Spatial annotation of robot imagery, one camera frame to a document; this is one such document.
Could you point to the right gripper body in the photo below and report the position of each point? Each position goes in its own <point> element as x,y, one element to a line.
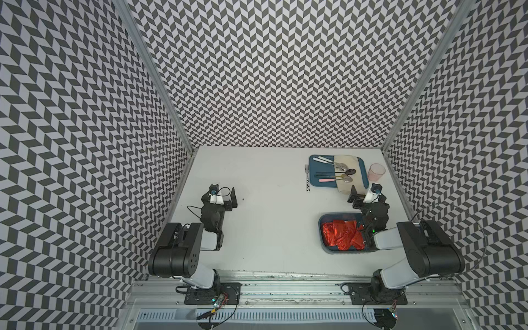
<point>364,218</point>

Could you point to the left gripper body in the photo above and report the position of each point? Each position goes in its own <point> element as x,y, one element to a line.
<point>221,209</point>

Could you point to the red tea bag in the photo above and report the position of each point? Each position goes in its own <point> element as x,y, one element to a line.
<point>343,235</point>

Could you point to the teal storage box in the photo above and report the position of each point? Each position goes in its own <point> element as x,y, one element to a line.
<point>367,235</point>

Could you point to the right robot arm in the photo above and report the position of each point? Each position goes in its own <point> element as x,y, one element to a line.
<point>429,252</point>

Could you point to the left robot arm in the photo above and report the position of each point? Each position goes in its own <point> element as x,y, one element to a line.
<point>177,252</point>

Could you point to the beige cloth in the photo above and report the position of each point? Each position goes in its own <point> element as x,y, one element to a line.
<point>359,179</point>

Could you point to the black spoon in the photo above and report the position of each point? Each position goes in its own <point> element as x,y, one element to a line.
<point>328,173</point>

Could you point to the pink plastic cup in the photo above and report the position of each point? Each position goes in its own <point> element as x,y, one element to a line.
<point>375,172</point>

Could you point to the teal cutlery tray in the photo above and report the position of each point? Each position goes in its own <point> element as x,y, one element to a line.
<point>320,167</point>

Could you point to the pink handled spoon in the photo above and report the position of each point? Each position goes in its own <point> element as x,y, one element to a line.
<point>343,178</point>

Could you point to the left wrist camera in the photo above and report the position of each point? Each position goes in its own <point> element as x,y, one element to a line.
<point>214,196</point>

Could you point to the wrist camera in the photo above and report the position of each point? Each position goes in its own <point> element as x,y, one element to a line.
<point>373,193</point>
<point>214,196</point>

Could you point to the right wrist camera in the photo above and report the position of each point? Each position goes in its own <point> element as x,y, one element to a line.
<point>373,193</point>

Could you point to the white handled spoon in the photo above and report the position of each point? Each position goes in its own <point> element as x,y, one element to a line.
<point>337,165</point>

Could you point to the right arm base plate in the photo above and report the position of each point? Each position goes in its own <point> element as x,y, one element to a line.
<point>361,293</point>

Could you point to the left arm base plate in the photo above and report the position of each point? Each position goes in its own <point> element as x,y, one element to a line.
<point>204,297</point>

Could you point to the aluminium front rail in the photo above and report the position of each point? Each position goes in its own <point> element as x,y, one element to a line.
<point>275,289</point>

